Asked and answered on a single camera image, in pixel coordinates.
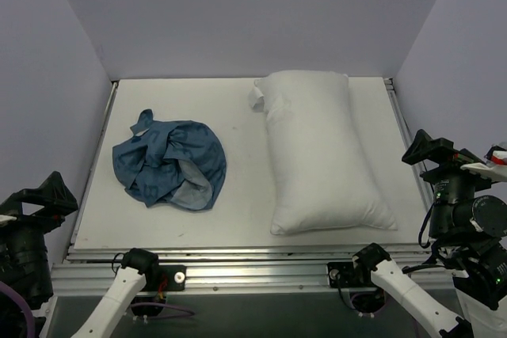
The white pillow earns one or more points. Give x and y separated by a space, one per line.
322 176

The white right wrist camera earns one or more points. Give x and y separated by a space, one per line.
494 168

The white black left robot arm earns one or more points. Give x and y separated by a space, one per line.
18 320

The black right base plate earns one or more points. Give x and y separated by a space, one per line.
351 273

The aluminium right side rail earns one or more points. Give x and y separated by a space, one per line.
409 196

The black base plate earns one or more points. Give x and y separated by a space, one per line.
351 273
174 276

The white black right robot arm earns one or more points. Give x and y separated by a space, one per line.
465 231

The white pillow care label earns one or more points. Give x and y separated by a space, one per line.
256 99

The aluminium table edge rail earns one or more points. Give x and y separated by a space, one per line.
96 154

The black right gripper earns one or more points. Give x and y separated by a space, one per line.
445 171

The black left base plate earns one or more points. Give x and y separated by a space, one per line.
174 276

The blue cartoon print pillowcase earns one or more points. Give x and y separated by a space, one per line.
180 163

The aluminium front frame rail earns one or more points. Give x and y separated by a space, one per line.
275 270

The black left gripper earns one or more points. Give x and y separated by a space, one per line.
30 223

